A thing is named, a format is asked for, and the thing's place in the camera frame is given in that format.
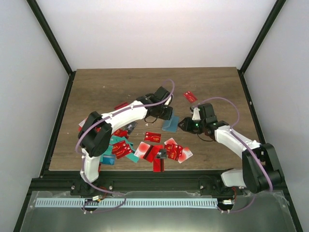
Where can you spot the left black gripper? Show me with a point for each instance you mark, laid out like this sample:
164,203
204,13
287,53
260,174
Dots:
166,116

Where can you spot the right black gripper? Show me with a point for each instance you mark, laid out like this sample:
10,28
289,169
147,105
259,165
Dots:
187,126

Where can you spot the teal leather card holder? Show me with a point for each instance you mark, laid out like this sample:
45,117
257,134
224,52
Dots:
171,125

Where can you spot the red card black stripe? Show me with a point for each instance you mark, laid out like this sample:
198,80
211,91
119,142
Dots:
151,153

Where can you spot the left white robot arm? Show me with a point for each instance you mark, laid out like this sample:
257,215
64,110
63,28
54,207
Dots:
94,136

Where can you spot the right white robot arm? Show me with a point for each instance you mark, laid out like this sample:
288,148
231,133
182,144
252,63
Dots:
261,169

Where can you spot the red VIP card centre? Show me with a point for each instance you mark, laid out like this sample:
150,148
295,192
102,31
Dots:
152,137

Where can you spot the red gold card right pile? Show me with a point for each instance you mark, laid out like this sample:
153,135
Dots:
173,151

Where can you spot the red gold card pile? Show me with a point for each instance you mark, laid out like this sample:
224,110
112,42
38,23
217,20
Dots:
173,151
121,149

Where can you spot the white red card right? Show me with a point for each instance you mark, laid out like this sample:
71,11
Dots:
186,154

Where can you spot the red card far right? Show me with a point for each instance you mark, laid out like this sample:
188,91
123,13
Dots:
190,96

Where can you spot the black card centre left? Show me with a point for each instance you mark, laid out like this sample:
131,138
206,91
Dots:
130,127

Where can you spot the small black card lower centre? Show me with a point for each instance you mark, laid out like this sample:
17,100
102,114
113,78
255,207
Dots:
162,154

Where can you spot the red card top pile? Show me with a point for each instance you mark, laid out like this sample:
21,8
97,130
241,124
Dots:
121,105

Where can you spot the white red circle card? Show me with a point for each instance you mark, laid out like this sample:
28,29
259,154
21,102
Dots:
141,149

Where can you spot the red striped card table edge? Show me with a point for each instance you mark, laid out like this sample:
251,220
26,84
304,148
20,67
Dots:
158,165

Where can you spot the teal card with stripe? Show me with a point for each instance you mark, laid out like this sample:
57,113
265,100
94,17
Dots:
131,156

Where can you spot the blue card front left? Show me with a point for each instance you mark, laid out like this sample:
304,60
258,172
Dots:
107,159

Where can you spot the white red card left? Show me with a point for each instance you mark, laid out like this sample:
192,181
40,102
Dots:
81,124

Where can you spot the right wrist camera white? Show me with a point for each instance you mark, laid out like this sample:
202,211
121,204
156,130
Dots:
195,113

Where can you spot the light blue slotted cable duct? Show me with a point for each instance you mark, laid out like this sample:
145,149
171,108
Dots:
128,203

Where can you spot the black frame post right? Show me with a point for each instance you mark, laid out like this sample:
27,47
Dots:
276,9

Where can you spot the black frame post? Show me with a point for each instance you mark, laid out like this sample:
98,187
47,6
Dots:
276,9
49,35

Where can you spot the black frame post left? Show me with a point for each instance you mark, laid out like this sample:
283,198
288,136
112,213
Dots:
49,35

